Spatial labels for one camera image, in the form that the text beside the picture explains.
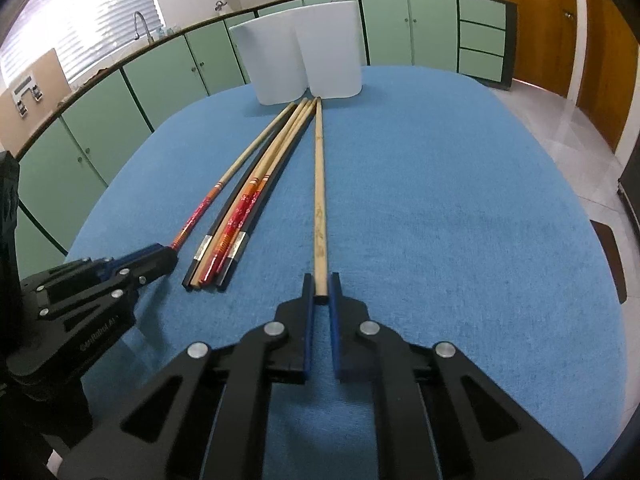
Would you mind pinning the green base cabinets with counter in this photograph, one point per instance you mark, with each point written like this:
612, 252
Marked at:
165, 75

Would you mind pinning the white translucent plastic cup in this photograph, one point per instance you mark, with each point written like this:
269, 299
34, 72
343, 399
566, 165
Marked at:
265, 65
332, 55

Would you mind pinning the wooden door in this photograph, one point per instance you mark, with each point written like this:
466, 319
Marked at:
610, 60
545, 25

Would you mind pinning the cardboard board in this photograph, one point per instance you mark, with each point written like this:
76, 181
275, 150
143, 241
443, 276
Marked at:
35, 95

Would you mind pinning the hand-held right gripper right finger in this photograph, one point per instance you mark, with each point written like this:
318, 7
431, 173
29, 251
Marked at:
335, 330

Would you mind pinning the brown wooden chopstick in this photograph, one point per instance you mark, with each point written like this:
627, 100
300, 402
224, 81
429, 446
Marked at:
200, 277

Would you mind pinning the window blinds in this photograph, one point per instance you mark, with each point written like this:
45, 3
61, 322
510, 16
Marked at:
95, 15

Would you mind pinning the metal sink faucet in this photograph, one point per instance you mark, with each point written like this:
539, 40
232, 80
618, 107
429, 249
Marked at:
140, 22

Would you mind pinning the red patterned chopstick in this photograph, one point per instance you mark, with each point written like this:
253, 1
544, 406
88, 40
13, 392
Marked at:
227, 240
257, 190
235, 167

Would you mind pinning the small wall tap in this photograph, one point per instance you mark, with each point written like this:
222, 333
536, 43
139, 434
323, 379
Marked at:
220, 6

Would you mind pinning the light wooden chopstick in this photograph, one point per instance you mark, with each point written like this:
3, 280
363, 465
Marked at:
320, 185

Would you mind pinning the blue tablecloth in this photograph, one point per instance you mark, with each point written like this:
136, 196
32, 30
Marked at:
450, 210

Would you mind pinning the dark glass cabinet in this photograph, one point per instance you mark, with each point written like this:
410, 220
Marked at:
631, 180

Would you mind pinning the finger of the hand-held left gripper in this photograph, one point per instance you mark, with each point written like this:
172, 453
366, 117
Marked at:
90, 266
150, 272

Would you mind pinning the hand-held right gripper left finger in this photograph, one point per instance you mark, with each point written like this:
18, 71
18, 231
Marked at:
309, 325

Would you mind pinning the dark wooden chair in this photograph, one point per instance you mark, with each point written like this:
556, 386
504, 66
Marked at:
612, 260

